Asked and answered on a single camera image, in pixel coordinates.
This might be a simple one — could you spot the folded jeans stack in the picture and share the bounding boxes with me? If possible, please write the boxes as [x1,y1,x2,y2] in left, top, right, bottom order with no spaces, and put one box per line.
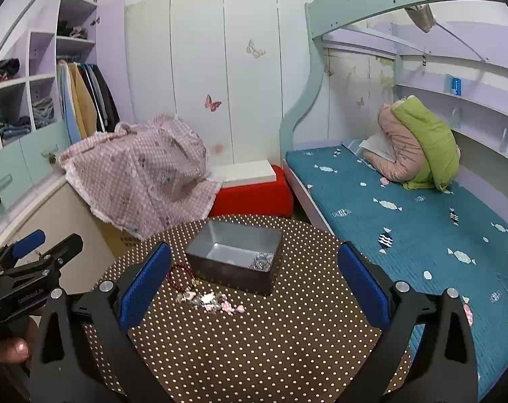
[0,96,54,144]

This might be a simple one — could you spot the white pillow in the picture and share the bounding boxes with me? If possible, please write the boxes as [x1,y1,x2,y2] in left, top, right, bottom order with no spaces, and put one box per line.
[359,132,396,163]

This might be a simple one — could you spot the left hand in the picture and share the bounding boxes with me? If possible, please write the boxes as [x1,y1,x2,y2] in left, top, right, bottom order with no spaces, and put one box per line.
[0,317,38,365]

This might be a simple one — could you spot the brown polka dot tablecloth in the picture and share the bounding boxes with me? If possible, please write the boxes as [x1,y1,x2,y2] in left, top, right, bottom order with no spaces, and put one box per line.
[129,216,381,402]

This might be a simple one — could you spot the white wardrobe doors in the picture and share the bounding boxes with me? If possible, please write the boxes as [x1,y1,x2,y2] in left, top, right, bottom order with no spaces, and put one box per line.
[125,0,312,166]

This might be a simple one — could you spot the cream lower cabinet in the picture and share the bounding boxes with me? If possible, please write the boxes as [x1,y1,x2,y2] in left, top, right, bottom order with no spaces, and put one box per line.
[0,177,115,293]

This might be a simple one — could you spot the teal candy print mattress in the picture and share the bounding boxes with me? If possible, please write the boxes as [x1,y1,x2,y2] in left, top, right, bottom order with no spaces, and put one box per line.
[286,146,508,398]

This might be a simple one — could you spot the red butterfly sticker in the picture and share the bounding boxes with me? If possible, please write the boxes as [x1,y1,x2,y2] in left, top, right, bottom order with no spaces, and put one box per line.
[204,94,222,113]

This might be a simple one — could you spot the dark clothes pile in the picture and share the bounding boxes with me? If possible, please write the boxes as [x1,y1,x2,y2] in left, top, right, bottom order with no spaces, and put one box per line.
[0,58,20,83]

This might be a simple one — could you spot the pink padded jacket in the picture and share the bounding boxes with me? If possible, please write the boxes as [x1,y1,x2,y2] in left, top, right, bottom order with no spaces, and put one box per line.
[363,100,434,189]

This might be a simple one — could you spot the beige butterfly sticker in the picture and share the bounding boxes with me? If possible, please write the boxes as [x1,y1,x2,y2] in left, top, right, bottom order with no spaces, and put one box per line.
[246,39,266,59]

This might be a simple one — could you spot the blue small box on shelf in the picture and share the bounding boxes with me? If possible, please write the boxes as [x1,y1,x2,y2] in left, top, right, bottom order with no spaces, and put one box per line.
[450,77,462,96]

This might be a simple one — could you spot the white flat box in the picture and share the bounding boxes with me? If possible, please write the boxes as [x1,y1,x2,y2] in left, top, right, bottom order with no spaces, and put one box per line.
[208,160,277,188]

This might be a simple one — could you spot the grey metal jewelry box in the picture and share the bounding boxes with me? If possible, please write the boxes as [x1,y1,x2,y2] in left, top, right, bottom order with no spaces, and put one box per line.
[186,220,283,297]

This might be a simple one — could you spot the lilac open shelf unit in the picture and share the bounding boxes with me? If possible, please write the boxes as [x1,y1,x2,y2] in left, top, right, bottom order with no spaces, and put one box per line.
[0,0,135,149]

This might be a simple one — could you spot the pink white charm pile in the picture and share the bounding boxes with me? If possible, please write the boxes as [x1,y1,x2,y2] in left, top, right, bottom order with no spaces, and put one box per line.
[176,290,246,316]

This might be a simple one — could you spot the silver chain necklace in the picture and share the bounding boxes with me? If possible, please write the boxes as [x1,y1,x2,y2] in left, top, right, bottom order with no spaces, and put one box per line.
[247,251,276,270]

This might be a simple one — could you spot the pink checked bear blanket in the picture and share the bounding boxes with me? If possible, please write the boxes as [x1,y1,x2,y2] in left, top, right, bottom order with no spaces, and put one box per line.
[57,115,222,240]

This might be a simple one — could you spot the hanging clothes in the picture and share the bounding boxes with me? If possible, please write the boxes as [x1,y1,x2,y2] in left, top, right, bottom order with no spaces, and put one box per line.
[56,60,120,144]

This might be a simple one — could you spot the red bead bracelet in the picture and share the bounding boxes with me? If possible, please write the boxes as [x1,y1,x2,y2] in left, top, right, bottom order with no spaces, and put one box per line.
[165,261,197,292]

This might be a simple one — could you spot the green quilted blanket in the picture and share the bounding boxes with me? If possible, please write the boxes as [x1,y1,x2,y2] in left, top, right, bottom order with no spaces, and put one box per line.
[392,96,460,192]

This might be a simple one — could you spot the cardboard box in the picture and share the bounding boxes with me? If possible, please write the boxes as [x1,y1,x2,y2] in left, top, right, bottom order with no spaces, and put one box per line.
[94,217,140,258]

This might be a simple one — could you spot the red ottoman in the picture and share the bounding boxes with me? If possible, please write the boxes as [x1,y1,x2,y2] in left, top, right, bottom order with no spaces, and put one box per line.
[209,166,294,218]

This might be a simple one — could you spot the teal drawer unit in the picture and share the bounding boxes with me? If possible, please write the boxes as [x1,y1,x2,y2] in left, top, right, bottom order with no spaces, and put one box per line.
[0,122,70,219]

